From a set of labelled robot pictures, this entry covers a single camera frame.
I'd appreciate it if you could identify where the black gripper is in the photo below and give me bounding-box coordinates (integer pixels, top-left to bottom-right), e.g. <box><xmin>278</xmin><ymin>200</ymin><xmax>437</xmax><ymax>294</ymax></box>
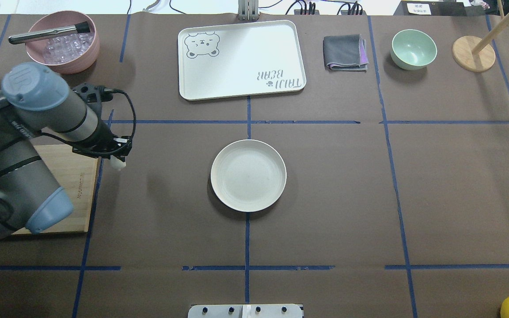
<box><xmin>72</xmin><ymin>125</ymin><xmax>131</xmax><ymax>160</ymax></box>

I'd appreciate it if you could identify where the cream round plate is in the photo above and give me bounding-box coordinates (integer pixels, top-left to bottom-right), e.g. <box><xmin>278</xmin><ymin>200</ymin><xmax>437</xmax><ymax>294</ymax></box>
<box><xmin>210</xmin><ymin>139</ymin><xmax>287</xmax><ymax>212</ymax></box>

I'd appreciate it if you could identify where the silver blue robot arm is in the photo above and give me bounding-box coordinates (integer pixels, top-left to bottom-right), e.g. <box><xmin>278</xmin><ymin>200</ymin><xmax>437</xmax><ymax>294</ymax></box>
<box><xmin>0</xmin><ymin>62</ymin><xmax>134</xmax><ymax>240</ymax></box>

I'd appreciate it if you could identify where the white bear tray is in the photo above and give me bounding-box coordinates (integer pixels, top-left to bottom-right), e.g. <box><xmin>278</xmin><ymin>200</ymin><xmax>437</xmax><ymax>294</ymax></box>
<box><xmin>178</xmin><ymin>20</ymin><xmax>307</xmax><ymax>101</ymax></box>

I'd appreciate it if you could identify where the wooden cutting board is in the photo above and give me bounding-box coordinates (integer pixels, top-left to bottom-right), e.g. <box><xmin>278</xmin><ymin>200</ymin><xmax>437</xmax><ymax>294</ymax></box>
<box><xmin>34</xmin><ymin>144</ymin><xmax>98</xmax><ymax>233</ymax></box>

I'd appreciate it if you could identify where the pink bowl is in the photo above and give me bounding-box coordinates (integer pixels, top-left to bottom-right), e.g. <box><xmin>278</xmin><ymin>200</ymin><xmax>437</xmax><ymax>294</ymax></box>
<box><xmin>26</xmin><ymin>11</ymin><xmax>100</xmax><ymax>74</ymax></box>

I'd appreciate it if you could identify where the mint green bowl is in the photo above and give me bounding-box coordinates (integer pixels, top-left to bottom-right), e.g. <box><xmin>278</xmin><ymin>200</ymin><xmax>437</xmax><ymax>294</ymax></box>
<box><xmin>390</xmin><ymin>30</ymin><xmax>438</xmax><ymax>71</ymax></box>

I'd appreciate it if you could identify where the black device with label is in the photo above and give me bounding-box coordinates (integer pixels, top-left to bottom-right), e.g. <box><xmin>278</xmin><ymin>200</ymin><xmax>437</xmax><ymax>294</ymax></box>
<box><xmin>393</xmin><ymin>0</ymin><xmax>467</xmax><ymax>16</ymax></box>

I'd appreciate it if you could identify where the wooden mug stand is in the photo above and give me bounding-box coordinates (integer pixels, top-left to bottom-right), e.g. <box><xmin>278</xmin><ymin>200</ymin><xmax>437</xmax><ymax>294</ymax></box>
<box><xmin>451</xmin><ymin>13</ymin><xmax>509</xmax><ymax>72</ymax></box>

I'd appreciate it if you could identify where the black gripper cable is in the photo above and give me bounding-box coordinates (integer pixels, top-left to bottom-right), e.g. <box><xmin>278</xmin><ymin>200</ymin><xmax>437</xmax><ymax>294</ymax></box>
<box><xmin>38</xmin><ymin>88</ymin><xmax>137</xmax><ymax>155</ymax></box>

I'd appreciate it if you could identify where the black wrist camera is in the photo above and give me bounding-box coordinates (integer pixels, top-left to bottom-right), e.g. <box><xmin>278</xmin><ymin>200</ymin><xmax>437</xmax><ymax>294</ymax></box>
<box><xmin>72</xmin><ymin>83</ymin><xmax>113</xmax><ymax>116</ymax></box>

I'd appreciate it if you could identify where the steel black handled scoop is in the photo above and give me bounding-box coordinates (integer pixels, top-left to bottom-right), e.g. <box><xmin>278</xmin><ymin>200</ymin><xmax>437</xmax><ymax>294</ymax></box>
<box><xmin>8</xmin><ymin>22</ymin><xmax>91</xmax><ymax>45</ymax></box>

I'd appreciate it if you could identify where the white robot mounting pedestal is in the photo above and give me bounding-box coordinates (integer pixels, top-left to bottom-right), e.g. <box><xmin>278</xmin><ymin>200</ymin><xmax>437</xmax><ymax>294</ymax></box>
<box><xmin>187</xmin><ymin>303</ymin><xmax>304</xmax><ymax>318</ymax></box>

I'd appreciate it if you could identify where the aluminium frame post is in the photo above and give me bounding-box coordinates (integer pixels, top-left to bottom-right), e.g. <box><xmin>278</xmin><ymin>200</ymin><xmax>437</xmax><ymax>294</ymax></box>
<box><xmin>238</xmin><ymin>0</ymin><xmax>260</xmax><ymax>21</ymax></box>

